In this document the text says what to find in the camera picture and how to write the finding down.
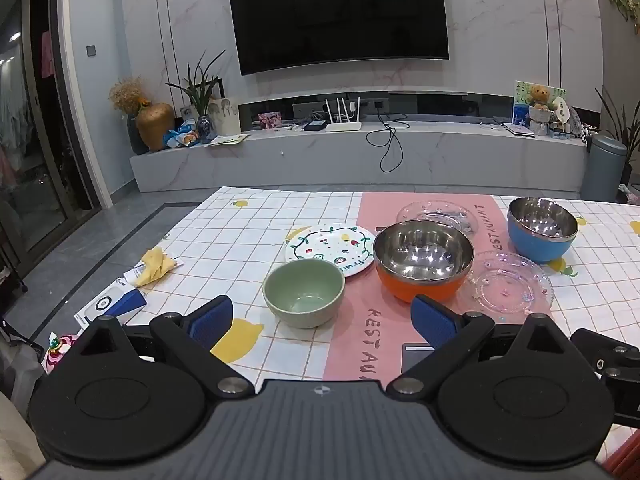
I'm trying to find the white mushroom print bag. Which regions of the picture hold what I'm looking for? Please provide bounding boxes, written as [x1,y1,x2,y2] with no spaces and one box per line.
[209,96,242,136]

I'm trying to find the black television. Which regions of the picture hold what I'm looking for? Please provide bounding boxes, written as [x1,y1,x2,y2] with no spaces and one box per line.
[226,0,451,77]

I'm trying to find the checked lemon print tablecloth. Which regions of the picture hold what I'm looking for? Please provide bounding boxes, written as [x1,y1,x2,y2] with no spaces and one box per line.
[75,186,640,396]

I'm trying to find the white packet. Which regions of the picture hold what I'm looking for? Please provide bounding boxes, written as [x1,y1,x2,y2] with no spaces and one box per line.
[116,255,183,291]

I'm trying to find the grey trash can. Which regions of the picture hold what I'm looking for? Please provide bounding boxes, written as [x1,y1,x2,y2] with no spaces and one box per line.
[580,132,628,204]

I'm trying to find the green ceramic bowl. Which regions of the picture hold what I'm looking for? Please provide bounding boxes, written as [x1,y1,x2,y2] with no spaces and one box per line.
[263,258,347,330]

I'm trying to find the gold vase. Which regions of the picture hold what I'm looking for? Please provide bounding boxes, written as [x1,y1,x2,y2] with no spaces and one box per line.
[135,102,176,152]

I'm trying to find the blue steel bowl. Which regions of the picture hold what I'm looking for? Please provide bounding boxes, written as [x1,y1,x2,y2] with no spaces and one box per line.
[507,196,580,264]

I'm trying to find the dried flower bunch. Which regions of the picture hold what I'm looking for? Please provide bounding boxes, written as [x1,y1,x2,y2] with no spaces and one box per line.
[109,76,151,117]

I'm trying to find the pink toy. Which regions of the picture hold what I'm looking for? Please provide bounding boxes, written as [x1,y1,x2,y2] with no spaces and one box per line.
[42,331,81,376]

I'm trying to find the blue white box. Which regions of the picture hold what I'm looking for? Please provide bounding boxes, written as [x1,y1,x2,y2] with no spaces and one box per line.
[73,287,148,331]

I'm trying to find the pink table runner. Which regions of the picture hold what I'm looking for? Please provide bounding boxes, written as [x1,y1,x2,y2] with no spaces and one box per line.
[322,191,506,383]

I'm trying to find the round white hand fan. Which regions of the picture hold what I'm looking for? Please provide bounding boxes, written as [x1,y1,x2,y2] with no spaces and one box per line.
[552,97,573,133]

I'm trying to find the marble television cabinet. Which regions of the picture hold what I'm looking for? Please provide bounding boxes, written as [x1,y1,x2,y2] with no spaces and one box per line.
[129,119,588,195]

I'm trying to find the fruit painted white plate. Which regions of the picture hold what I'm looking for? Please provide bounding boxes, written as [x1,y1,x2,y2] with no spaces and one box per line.
[284,222,377,278]

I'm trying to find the hanging vine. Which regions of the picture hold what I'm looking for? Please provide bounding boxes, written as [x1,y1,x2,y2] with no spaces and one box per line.
[604,0,640,36]

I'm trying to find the orange steel bowl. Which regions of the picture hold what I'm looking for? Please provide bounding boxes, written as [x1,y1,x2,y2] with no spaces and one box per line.
[373,220,475,305]

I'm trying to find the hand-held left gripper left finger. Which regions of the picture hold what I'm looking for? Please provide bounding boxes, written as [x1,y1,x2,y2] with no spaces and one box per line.
[62,295,253,397]

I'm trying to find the blue snack bag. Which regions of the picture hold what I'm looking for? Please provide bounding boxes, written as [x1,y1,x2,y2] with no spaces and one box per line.
[164,127,201,150]

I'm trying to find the white router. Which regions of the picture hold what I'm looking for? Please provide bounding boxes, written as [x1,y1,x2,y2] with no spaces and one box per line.
[325,97,362,133]

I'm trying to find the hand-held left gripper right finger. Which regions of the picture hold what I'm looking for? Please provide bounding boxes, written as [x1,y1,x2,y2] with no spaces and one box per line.
[386,294,581,400]

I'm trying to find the sliding glass door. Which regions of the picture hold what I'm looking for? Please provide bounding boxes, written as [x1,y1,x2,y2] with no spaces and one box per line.
[0,0,103,281]

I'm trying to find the tall long-leaf plant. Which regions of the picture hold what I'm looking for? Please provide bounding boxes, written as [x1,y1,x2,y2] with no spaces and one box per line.
[595,87,640,186]

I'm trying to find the green potted plant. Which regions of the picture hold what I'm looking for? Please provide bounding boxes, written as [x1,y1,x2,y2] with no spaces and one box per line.
[165,50,227,118]

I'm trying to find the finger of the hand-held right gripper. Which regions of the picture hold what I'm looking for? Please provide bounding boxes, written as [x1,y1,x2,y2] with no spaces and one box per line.
[570,327,640,375]

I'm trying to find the black cable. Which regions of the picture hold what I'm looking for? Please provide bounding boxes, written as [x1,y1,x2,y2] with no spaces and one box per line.
[366,110,412,173]

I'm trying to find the clear glass plate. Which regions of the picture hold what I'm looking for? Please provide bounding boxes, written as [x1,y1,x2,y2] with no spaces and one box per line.
[467,251,553,316]
[396,200,480,235]

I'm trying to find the paper sheets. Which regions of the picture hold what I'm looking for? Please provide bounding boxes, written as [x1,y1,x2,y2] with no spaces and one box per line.
[207,132,251,148]

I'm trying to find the pink hanging garment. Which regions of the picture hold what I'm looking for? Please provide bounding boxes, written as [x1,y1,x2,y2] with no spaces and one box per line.
[40,30,55,78]

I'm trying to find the yellow cloth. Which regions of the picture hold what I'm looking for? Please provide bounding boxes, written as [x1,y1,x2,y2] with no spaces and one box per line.
[136,246,178,288]

